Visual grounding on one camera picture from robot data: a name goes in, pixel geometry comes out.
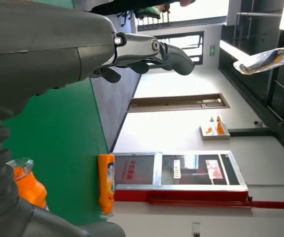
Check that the wall brochure holder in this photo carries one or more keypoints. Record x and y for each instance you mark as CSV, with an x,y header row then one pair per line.
x,y
213,134

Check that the black framed window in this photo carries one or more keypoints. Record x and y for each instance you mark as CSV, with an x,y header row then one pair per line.
x,y
181,34

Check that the plastic wrapped ceiling fixture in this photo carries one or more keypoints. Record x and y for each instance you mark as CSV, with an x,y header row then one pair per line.
x,y
263,62

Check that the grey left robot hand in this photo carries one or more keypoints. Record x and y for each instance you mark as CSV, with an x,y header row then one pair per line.
x,y
33,32

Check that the green exit sign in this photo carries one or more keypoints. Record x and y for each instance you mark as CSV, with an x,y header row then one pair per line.
x,y
212,50

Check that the orange bottle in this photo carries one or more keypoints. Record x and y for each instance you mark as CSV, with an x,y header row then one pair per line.
x,y
31,191
105,183

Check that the red wall pipe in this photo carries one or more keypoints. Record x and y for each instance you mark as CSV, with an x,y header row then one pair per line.
x,y
275,205

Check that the large window with railing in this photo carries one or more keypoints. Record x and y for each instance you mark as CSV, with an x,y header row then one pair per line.
x,y
198,13

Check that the red and white display cabinet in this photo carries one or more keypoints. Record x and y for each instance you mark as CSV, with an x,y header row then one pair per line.
x,y
181,193

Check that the white wall outlet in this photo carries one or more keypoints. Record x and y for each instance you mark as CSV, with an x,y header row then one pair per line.
x,y
196,229

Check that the green table mat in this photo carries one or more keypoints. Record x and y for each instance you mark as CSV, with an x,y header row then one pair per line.
x,y
65,147

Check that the green chair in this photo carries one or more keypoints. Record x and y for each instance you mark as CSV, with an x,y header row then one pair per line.
x,y
148,12

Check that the ceiling light strip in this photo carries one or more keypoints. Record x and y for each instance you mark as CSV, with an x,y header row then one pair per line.
x,y
230,49

